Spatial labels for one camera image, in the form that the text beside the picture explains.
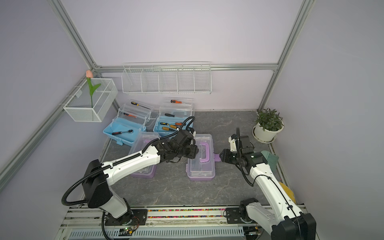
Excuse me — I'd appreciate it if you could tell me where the potted green plant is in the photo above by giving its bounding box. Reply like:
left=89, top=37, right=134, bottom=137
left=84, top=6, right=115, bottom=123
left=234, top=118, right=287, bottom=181
left=252, top=108, right=284, bottom=144

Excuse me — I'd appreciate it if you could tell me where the left blue toolbox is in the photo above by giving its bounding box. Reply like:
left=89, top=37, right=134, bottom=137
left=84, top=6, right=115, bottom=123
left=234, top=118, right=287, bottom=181
left=103, top=100, right=159, bottom=146

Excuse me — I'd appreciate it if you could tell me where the purple toolbox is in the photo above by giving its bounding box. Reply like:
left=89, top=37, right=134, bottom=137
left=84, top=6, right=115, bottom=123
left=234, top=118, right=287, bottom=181
left=186, top=134, right=221, bottom=182
left=128, top=131, right=161, bottom=179

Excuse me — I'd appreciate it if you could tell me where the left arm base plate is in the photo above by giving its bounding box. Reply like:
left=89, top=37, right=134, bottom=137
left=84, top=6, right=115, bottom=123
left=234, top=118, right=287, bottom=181
left=105, top=209, right=148, bottom=226

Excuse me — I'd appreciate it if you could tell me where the blue toolbox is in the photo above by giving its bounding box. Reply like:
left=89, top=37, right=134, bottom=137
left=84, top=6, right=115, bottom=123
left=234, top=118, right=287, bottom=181
left=103, top=100, right=159, bottom=146
left=153, top=97, right=195, bottom=137

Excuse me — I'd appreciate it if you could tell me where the red handled ratchet wrench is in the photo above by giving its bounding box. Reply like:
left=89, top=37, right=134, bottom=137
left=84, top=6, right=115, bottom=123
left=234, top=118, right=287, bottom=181
left=111, top=130, right=134, bottom=136

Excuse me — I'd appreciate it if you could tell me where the black yellow screwdriver in lid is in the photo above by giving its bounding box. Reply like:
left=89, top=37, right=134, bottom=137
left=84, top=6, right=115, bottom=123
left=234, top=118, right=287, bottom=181
left=131, top=102, right=151, bottom=110

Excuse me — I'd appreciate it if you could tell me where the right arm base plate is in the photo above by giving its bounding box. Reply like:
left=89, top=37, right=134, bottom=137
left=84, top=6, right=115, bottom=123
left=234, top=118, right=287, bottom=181
left=224, top=206, right=268, bottom=225

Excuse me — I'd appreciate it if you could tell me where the yellow work glove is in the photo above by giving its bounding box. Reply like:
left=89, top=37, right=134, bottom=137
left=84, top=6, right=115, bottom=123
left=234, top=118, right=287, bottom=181
left=280, top=182, right=297, bottom=204

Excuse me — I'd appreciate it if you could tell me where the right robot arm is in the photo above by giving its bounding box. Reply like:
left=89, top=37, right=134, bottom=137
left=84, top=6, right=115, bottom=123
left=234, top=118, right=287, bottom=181
left=219, top=133, right=317, bottom=240

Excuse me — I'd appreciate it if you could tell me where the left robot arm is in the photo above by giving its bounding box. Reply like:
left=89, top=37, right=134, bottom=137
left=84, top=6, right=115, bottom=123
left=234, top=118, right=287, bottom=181
left=61, top=128, right=199, bottom=222

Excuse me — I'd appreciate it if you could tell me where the white wire wall shelf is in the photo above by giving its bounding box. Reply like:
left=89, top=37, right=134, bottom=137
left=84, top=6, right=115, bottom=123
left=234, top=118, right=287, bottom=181
left=122, top=62, right=212, bottom=95

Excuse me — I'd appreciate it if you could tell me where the pink artificial tulip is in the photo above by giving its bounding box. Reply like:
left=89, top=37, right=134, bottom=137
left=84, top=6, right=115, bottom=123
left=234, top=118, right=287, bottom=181
left=86, top=70, right=101, bottom=108

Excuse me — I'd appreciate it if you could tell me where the middle blue toolbox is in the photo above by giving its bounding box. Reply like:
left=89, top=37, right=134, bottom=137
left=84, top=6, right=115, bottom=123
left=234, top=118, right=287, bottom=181
left=153, top=97, right=195, bottom=137

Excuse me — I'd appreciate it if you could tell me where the orange screwdriver in left tray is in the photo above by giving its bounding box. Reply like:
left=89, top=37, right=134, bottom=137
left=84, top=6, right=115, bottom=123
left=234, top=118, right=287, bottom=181
left=123, top=113, right=137, bottom=118

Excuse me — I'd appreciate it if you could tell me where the white mesh wall basket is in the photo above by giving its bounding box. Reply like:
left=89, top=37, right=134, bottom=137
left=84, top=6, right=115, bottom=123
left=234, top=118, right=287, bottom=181
left=63, top=78, right=118, bottom=123

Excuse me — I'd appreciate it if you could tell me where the yellow handled screwdriver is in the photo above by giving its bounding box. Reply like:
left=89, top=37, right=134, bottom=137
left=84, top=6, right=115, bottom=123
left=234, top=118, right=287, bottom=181
left=162, top=127, right=177, bottom=132

